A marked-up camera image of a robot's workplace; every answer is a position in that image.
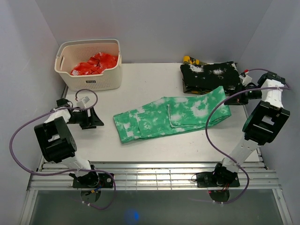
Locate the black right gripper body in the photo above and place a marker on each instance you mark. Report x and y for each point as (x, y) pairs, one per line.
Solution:
(252, 94)

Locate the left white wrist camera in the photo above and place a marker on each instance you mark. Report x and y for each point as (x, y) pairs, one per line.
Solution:
(83, 102)

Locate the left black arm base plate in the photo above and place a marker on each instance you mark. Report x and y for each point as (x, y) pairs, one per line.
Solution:
(91, 180)

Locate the yellow camouflage folded trousers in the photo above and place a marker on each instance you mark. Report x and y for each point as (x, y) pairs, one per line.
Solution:
(194, 61)

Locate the cream perforated plastic basket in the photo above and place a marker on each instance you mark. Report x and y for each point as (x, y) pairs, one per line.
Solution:
(73, 52)

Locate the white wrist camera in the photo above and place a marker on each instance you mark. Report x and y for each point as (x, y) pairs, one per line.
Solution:
(245, 78)
(83, 102)

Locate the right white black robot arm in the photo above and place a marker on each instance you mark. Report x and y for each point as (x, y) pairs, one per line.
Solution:
(261, 127)

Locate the black white folded trousers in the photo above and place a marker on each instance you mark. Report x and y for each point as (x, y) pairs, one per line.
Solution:
(211, 77)

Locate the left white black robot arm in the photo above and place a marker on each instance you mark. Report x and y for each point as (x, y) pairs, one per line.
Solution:
(57, 143)

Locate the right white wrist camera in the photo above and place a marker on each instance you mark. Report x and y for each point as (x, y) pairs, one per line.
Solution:
(245, 78)

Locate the green white tie-dye trousers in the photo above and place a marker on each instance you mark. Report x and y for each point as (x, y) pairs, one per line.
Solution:
(171, 116)

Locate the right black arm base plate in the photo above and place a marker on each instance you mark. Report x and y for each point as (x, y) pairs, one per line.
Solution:
(208, 180)

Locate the red white garment in basket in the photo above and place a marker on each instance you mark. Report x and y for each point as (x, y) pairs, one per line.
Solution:
(95, 65)

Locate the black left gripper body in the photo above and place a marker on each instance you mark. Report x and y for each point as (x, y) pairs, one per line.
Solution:
(82, 118)

